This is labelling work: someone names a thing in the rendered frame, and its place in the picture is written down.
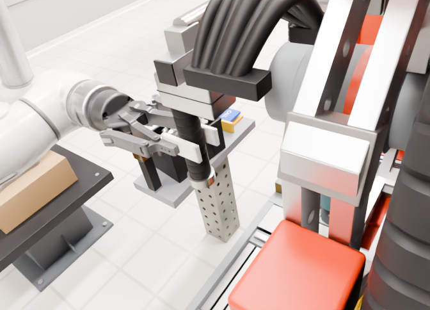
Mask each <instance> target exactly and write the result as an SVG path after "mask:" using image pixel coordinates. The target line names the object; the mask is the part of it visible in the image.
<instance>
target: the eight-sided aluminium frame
mask: <svg viewBox="0 0 430 310"><path fill-rule="evenodd" d="M429 2H430V0H389V2H388V6H387V8H386V12H385V15H384V17H383V21H382V23H381V27H380V29H379V32H378V35H377V38H376V41H375V44H374V47H373V50H372V53H371V56H370V59H369V62H368V65H367V68H366V71H365V74H364V77H363V80H362V83H361V85H360V89H359V91H358V95H357V97H356V100H355V103H354V106H353V110H352V112H351V115H346V114H343V113H338V112H334V109H335V105H336V103H337V99H338V96H339V93H340V90H341V88H342V85H343V82H344V79H345V76H346V73H347V70H348V67H349V64H350V61H351V58H352V55H353V52H354V49H355V46H356V43H357V40H358V37H359V34H360V31H361V28H362V25H363V22H364V19H365V16H366V13H367V10H368V7H369V4H370V0H329V1H328V5H327V7H326V11H325V13H324V17H323V19H322V22H321V26H320V28H319V32H318V34H317V38H316V40H315V44H314V47H313V50H312V53H311V56H310V59H309V62H308V65H307V69H306V71H305V75H304V77H303V80H302V83H301V86H300V89H299V92H298V96H297V98H296V102H295V104H294V107H293V110H290V111H288V112H287V116H286V121H285V128H284V132H283V140H282V144H281V147H280V160H279V164H278V172H277V178H279V179H281V180H282V202H283V219H284V220H288V221H290V222H293V223H295V224H298V225H300V226H302V227H304V228H307V229H309V230H311V231H313V232H316V233H318V234H319V217H320V202H321V194H323V195H326V196H328V197H331V204H330V221H329V230H328V238H330V239H332V240H335V241H337V242H339V243H341V244H344V245H346V246H348V247H351V248H352V249H355V250H358V251H360V252H362V253H363V254H365V257H366V262H365V270H364V273H363V279H362V285H361V289H360V295H359V299H360V298H361V297H362V295H363V294H364V291H365V287H366V285H367V279H368V276H369V272H370V268H371V265H372V260H373V258H374V255H375V251H376V247H377V244H378V240H379V235H380V233H381V229H382V226H383V222H384V220H385V217H386V215H385V217H384V219H383V221H382V223H381V226H380V228H379V230H378V232H377V235H376V237H375V238H374V241H373V243H372V245H371V247H370V250H366V249H363V248H361V242H362V236H363V234H364V232H365V230H366V228H367V226H368V224H369V222H370V220H371V218H372V216H373V214H374V211H375V209H376V206H377V205H378V202H379V200H380V198H381V196H385V197H388V198H390V197H391V195H392V192H393V189H394V184H395V182H396V179H397V175H398V173H399V170H400V169H398V168H394V164H395V161H396V158H397V155H398V152H399V150H398V149H393V148H390V149H389V151H388V152H387V153H385V155H384V157H383V160H382V162H381V164H380V166H379V168H378V165H379V161H380V158H381V153H382V151H383V146H384V144H385V139H386V135H387V132H388V128H389V125H388V121H389V119H390V116H391V113H392V110H393V108H394V104H395V101H396V98H397V95H398V93H399V90H400V87H401V84H402V81H403V78H404V75H405V72H406V69H407V66H408V64H409V61H410V58H411V54H412V52H413V48H414V46H415V42H416V41H417V37H418V34H419V31H420V28H421V25H422V22H423V20H424V17H425V14H426V11H427V7H428V5H429ZM377 170H378V171H377ZM359 299H358V300H359Z"/></svg>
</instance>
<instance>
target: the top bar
mask: <svg viewBox="0 0 430 310"><path fill-rule="evenodd" d="M192 56H193V49H192V50H190V51H189V52H188V53H178V52H174V51H166V52H165V53H163V54H162V55H160V56H158V57H157V58H155V60H154V61H153V62H154V66H155V69H156V72H157V77H158V79H159V82H160V83H163V84H166V85H171V86H176V87H178V86H180V85H181V84H182V83H184V82H185V79H184V73H183V68H185V67H187V66H188V65H189V64H190V63H191V60H192Z"/></svg>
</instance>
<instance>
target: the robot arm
mask: <svg viewBox="0 0 430 310"><path fill-rule="evenodd" d="M0 78H1V80H0V193H1V192H2V191H3V190H4V189H5V188H6V187H7V186H8V185H10V184H12V183H13V182H14V181H15V180H17V179H18V178H19V177H21V176H22V175H24V174H25V173H26V172H28V171H29V170H31V169H32V168H34V167H36V166H37V165H39V164H40V161H39V160H40V159H41V158H42V157H43V156H44V155H45V154H47V152H48V151H49V149H50V148H51V147H52V146H53V145H54V144H55V143H57V142H58V141H59V140H61V139H62V138H63V137H64V136H66V135H68V134H70V133H71V132H73V131H75V130H77V129H80V128H82V127H86V128H88V129H91V130H92V131H95V132H99V135H100V138H101V140H102V142H103V144H104V146H105V147H118V148H120V149H123V150H125V151H129V152H132V153H135V154H138V155H140V156H143V157H146V158H150V157H152V156H153V153H154V152H156V151H157V153H158V155H159V156H163V155H165V153H167V154H169V155H171V156H176V155H180V156H182V157H185V158H187V159H190V160H192V161H195V162H197V163H201V162H202V156H201V153H200V148H199V145H197V144H194V143H191V142H189V141H186V140H183V139H181V138H178V137H176V136H173V135H169V134H168V133H162V134H161V137H162V138H161V137H160V136H159V135H158V134H157V133H155V132H153V131H152V130H150V129H149V128H147V127H145V126H149V127H152V126H153V125H155V126H161V127H168V128H172V129H177V128H176V126H175V122H174V119H173V114H172V112H171V108H168V107H166V106H163V104H162V102H161V98H160V96H159V95H158V94H154V95H152V100H150V101H147V102H145V101H135V100H134V99H133V98H131V97H130V96H129V95H127V94H125V93H122V92H119V91H118V89H117V88H115V87H114V86H111V85H108V84H105V83H101V82H100V81H96V80H94V79H93V78H92V77H90V76H88V75H86V74H83V73H81V72H78V71H74V70H70V69H48V70H44V71H42V72H40V73H37V72H35V71H32V70H31V67H30V64H29V62H28V59H27V57H26V54H25V52H24V49H23V46H22V44H21V42H20V38H19V36H18V34H17V31H16V29H15V26H14V24H13V21H12V18H11V16H10V12H9V10H8V7H7V5H6V2H5V0H0ZM201 127H202V130H203V135H204V139H205V142H206V143H209V144H212V145H215V146H218V145H219V144H220V143H219V136H218V130H217V128H215V127H211V126H207V125H204V124H203V123H202V122H201Z"/></svg>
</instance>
